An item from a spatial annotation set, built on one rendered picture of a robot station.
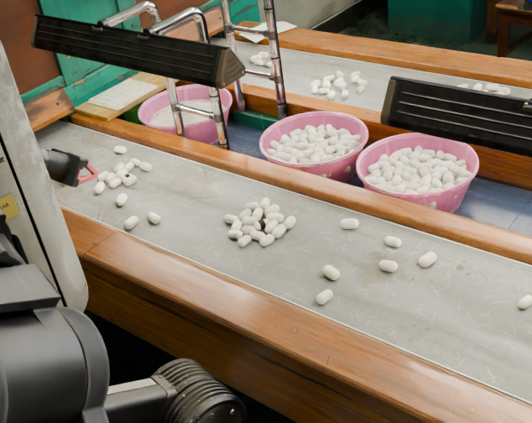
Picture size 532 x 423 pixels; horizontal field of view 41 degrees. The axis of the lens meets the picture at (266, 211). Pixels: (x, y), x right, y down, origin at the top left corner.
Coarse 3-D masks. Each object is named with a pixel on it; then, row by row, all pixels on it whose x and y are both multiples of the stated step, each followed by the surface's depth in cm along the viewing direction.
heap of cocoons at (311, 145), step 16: (320, 128) 182; (272, 144) 178; (288, 144) 176; (304, 144) 175; (320, 144) 174; (336, 144) 173; (352, 144) 172; (288, 160) 172; (304, 160) 169; (320, 160) 169
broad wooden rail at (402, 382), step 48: (96, 240) 149; (96, 288) 149; (144, 288) 135; (192, 288) 131; (240, 288) 130; (144, 336) 146; (192, 336) 133; (240, 336) 121; (288, 336) 118; (336, 336) 116; (240, 384) 131; (288, 384) 120; (336, 384) 110; (384, 384) 107; (432, 384) 105; (480, 384) 105
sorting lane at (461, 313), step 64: (64, 128) 202; (64, 192) 172; (128, 192) 168; (192, 192) 164; (256, 192) 161; (192, 256) 144; (256, 256) 141; (320, 256) 138; (384, 256) 136; (448, 256) 133; (384, 320) 121; (448, 320) 119; (512, 320) 117; (512, 384) 106
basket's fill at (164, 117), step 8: (184, 104) 206; (192, 104) 205; (200, 104) 206; (208, 104) 204; (160, 112) 204; (168, 112) 203; (184, 112) 202; (152, 120) 202; (160, 120) 201; (168, 120) 200; (184, 120) 199; (192, 120) 197; (200, 120) 196
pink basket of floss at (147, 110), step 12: (156, 96) 206; (192, 96) 209; (204, 96) 208; (228, 96) 200; (144, 108) 202; (156, 108) 206; (228, 108) 195; (144, 120) 199; (204, 120) 188; (168, 132) 189; (192, 132) 189; (204, 132) 191
